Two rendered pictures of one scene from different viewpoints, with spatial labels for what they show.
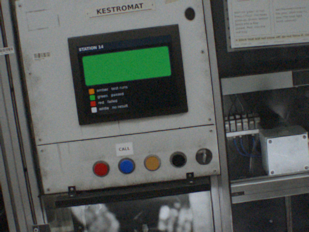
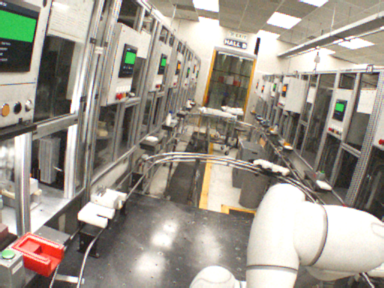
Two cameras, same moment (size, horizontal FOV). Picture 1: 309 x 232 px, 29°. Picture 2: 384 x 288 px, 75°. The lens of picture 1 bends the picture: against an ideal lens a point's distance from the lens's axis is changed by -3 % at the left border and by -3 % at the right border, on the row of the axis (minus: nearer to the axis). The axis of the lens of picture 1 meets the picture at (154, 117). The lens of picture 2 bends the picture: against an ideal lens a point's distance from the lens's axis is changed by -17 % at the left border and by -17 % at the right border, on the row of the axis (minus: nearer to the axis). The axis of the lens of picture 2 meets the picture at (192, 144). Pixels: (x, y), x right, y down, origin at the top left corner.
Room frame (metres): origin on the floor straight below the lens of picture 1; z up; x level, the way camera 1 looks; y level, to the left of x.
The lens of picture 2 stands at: (0.82, 0.69, 1.60)
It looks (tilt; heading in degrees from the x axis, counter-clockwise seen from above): 13 degrees down; 273
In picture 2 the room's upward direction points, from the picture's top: 12 degrees clockwise
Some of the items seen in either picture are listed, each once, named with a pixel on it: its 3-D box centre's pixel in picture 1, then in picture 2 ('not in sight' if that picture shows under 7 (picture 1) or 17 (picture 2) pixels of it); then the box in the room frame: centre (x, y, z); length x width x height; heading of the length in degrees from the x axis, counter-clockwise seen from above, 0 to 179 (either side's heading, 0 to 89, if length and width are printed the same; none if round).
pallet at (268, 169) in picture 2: not in sight; (271, 169); (0.11, -2.23, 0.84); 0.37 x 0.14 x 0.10; 148
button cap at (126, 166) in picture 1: (126, 166); not in sight; (1.39, 0.08, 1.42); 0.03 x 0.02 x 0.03; 90
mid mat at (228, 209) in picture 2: not in sight; (243, 224); (0.16, -2.55, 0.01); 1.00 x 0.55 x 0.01; 90
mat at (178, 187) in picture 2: not in sight; (196, 158); (0.92, -5.02, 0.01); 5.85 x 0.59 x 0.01; 90
